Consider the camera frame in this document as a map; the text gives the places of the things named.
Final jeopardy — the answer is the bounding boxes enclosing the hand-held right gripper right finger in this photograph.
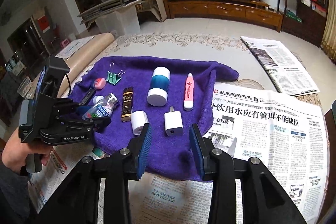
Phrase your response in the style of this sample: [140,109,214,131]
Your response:
[189,123,307,224]

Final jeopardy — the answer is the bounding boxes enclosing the black cable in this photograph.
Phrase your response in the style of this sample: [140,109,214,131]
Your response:
[64,73,73,93]

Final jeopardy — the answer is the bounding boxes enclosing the white paper sheet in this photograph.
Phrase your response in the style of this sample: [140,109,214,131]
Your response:
[55,35,95,60]

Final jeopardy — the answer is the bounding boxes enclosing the dark glass cabinet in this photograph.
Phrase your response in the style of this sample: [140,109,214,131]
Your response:
[7,14,53,83]

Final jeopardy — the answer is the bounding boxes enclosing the green binder clip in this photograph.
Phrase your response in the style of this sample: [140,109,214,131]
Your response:
[106,70,126,86]

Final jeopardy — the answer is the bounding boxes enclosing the newspaper with large headline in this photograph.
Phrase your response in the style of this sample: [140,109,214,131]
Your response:
[202,82,332,224]

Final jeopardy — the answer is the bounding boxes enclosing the newspaper sheet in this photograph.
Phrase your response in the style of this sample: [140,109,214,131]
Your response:
[28,147,214,224]

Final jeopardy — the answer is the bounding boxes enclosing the person's left forearm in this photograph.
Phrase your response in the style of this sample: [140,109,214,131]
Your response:
[0,161,33,224]

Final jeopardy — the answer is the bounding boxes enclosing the grey folded tables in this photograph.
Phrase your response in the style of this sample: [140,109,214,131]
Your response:
[77,0,155,25]

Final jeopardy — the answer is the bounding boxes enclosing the folded newspaper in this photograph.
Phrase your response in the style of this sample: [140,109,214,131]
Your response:
[240,35,320,97]

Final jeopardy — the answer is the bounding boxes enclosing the white plastic storage box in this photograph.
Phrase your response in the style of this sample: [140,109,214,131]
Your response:
[96,7,141,37]

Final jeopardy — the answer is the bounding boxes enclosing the clear candy bottle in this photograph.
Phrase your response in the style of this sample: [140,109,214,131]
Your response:
[81,93,118,121]

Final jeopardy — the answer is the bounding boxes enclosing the beige curtain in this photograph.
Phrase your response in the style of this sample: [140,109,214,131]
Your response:
[321,0,336,62]

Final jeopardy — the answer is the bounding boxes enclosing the person's left hand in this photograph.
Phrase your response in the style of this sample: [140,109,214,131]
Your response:
[1,133,54,175]

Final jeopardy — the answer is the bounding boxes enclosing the beige padded bench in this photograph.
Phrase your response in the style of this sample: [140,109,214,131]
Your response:
[56,33,115,98]

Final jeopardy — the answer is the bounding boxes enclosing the pink highlighter pen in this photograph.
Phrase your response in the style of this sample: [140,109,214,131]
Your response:
[183,73,195,111]

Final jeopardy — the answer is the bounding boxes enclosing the wooden cabinet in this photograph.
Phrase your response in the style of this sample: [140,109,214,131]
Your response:
[163,0,284,33]

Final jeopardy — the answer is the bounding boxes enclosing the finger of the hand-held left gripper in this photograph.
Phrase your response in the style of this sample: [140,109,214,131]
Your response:
[54,98,92,116]
[63,117,112,132]

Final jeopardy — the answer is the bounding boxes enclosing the brown and gold box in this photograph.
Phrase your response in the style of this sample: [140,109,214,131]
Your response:
[121,87,135,123]

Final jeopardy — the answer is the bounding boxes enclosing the pink capped tube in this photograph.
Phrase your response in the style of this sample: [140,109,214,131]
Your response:
[93,78,107,90]

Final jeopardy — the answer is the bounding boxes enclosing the clear glass cup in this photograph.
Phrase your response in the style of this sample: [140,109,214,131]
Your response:
[17,76,36,100]

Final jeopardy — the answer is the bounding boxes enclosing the teal chair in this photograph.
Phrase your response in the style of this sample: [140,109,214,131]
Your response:
[325,99,336,140]

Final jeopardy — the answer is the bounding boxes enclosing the white plug charger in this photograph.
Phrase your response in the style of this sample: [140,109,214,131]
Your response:
[164,106,184,136]

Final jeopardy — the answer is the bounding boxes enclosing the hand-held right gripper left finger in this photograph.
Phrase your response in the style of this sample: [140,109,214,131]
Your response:
[37,123,153,224]

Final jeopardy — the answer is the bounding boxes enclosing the blue and white jar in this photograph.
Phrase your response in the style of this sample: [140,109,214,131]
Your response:
[146,67,171,106]

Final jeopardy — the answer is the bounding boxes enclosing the purple towel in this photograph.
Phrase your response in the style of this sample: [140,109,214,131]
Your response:
[68,55,239,182]

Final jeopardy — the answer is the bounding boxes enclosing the white tape roll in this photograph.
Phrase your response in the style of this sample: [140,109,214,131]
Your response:
[130,111,150,137]

